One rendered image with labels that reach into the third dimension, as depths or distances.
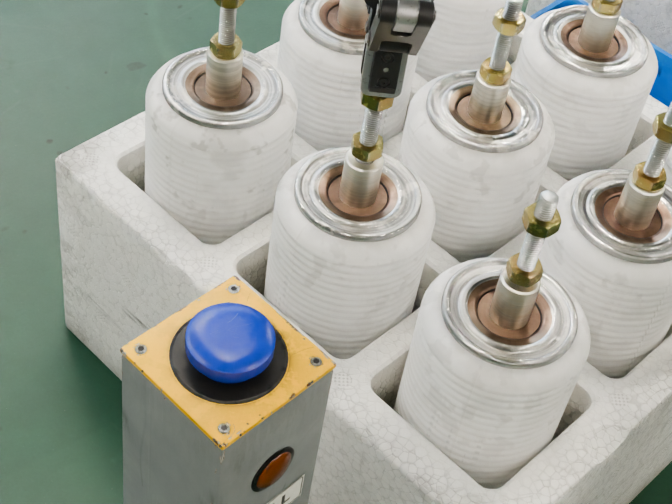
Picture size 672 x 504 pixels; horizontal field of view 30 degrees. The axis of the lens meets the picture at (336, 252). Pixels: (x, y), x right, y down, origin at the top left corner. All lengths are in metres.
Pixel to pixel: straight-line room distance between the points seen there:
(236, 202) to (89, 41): 0.46
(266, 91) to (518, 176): 0.17
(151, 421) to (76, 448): 0.33
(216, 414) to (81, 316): 0.40
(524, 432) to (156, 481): 0.21
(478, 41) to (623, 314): 0.26
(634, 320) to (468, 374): 0.14
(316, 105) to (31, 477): 0.32
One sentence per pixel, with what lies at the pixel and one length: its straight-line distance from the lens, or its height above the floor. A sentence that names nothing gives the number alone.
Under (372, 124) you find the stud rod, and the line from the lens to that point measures 0.69.
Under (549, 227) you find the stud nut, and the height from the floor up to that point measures 0.33.
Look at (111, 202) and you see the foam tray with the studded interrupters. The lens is 0.82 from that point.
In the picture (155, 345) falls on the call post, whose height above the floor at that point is 0.31.
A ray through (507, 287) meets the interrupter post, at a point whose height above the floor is 0.28.
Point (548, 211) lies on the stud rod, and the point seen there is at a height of 0.34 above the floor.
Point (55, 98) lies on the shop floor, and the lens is 1.17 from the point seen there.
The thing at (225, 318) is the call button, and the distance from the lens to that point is 0.56.
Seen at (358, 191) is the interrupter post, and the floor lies 0.26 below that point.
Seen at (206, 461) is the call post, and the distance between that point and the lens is 0.56.
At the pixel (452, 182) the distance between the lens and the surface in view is 0.79.
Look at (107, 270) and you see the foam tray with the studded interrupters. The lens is 0.87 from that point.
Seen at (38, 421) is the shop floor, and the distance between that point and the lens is 0.93.
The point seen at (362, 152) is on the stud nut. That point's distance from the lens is 0.70.
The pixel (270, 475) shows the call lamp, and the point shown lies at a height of 0.27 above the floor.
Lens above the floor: 0.77
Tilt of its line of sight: 47 degrees down
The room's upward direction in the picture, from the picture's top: 10 degrees clockwise
